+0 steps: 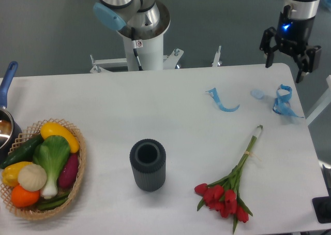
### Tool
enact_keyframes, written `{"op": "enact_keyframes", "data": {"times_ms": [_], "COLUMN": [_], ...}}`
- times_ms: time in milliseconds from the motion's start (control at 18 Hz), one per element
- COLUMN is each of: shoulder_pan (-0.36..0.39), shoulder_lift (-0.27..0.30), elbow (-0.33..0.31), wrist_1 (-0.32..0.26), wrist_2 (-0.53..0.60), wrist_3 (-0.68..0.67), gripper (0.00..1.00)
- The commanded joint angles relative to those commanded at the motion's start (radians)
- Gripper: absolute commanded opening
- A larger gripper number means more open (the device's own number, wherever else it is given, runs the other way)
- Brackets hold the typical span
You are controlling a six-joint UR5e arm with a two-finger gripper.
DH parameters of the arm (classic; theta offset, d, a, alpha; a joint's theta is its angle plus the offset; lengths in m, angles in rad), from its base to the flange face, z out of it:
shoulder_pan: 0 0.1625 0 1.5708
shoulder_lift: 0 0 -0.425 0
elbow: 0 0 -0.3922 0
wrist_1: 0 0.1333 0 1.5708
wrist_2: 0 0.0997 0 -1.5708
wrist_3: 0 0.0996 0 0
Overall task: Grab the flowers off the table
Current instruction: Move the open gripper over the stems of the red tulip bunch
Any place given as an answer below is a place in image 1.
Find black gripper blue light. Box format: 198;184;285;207
259;5;322;83

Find red tulip bouquet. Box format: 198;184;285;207
194;125;263;233

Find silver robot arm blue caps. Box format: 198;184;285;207
93;0;321;81

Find pale blue bottle cap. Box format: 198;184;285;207
250;89;264;99

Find tangled blue ribbon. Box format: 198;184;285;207
273;84;304;119

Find blue object top corner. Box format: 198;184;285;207
321;0;331;11

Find blue ribbon strip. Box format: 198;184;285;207
206;88;240;112

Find black device at edge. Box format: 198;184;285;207
312;196;330;224

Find dark grey ribbed vase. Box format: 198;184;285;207
129;139;166;192

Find purple sweet potato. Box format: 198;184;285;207
58;154;79;189

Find yellow squash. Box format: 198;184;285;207
40;122;80;153

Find green bok choy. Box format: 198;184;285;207
33;135;70;199

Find woven wicker basket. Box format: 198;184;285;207
1;119;86;221

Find green bean pods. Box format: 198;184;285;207
37;192;69;211

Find dark green cucumber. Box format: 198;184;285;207
1;134;43;169

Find cream white garlic bulb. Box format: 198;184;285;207
18;164;47;192

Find yellow bell pepper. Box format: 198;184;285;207
2;161;32;187

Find orange fruit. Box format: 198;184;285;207
11;185;40;208

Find white frame bar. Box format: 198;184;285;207
306;75;330;126

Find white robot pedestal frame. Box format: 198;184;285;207
90;31;184;74

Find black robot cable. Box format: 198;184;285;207
130;27;144;71

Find blue handled saucepan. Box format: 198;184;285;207
1;61;22;163

